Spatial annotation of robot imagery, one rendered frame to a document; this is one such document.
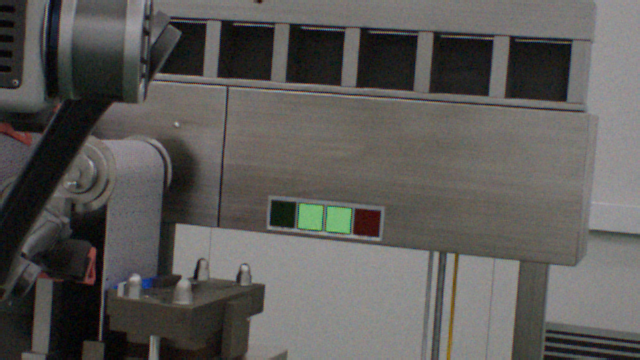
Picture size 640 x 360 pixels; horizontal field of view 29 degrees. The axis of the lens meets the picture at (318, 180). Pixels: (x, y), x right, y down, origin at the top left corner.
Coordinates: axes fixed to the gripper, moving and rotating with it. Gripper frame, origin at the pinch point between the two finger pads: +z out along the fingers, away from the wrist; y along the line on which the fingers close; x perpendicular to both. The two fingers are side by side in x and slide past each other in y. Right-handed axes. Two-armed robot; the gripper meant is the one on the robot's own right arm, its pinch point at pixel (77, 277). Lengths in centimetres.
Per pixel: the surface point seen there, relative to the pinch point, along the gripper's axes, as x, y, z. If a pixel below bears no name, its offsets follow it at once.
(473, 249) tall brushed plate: 29, 65, 31
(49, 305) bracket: -2.9, -8.0, 8.0
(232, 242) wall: 126, -71, 247
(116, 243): 11.7, 0.7, 9.3
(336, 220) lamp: 31, 36, 29
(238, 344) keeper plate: 2.0, 22.4, 29.4
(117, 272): 7.6, 0.7, 13.4
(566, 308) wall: 115, 66, 252
